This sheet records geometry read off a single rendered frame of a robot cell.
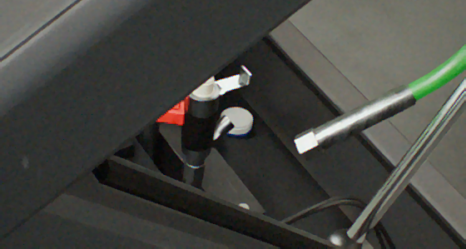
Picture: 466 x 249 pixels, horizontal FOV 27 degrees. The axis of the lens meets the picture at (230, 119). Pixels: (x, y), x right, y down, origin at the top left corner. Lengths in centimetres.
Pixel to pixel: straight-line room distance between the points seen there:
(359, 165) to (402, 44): 174
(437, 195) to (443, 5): 203
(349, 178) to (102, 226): 82
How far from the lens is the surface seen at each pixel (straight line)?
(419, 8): 292
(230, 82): 80
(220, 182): 88
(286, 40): 110
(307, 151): 73
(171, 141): 91
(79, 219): 23
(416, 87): 72
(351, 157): 104
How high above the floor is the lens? 161
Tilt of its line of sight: 42 degrees down
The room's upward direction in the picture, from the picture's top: 8 degrees clockwise
